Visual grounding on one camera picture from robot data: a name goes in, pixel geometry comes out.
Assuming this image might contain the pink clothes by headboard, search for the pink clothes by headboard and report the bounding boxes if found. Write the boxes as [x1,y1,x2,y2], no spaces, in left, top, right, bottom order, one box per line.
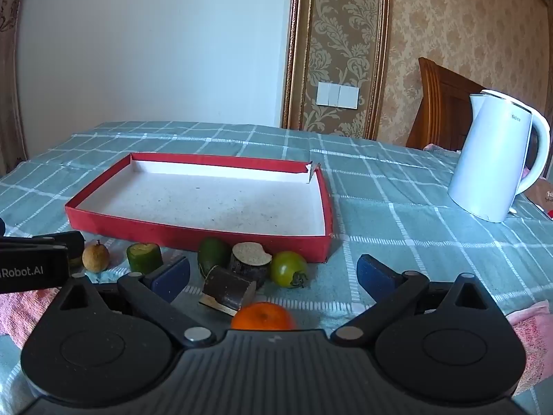
[423,144,460,154]

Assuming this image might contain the gold ornate wall frame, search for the gold ornate wall frame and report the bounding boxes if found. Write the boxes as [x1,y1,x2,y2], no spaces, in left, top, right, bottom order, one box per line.
[280,0,392,140]

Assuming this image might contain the white wall switch panel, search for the white wall switch panel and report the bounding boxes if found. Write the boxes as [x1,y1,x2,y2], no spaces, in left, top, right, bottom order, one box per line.
[316,82,359,110]

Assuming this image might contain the brown longan with stem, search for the brown longan with stem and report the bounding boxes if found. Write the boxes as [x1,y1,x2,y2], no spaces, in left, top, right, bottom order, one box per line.
[82,241,110,274]

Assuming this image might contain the red cardboard tray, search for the red cardboard tray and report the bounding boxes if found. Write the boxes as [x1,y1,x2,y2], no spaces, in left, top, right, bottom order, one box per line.
[65,153,333,263]

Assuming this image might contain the green plaid bedsheet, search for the green plaid bedsheet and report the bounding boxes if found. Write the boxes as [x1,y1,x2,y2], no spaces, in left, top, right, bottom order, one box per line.
[1,122,552,332]

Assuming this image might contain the whole small green cucumber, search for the whole small green cucumber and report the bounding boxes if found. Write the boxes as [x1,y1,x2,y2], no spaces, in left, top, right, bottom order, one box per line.
[197,237,232,277]

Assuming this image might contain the dark sugarcane piece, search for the dark sugarcane piece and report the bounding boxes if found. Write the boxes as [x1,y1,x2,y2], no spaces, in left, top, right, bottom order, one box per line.
[199,266,257,317]
[229,242,273,288]

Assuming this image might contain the pink towel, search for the pink towel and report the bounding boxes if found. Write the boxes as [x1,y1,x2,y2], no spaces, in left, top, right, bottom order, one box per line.
[0,288,59,349]

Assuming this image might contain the white electric kettle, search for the white electric kettle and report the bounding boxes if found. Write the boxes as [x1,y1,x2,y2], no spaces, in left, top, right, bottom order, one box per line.
[448,89,550,223]

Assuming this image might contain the green tomato with stem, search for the green tomato with stem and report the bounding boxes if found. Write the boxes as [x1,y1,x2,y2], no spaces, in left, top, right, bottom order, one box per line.
[270,251,308,288]

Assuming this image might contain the large orange mandarin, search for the large orange mandarin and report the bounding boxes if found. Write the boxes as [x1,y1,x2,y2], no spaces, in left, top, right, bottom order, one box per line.
[231,302,296,331]

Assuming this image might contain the cut green cucumber piece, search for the cut green cucumber piece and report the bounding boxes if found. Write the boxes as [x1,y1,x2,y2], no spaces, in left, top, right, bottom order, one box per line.
[126,243,163,275]

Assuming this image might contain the beige patterned curtain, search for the beige patterned curtain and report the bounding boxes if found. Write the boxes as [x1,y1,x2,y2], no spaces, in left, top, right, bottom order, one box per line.
[1,0,27,175]

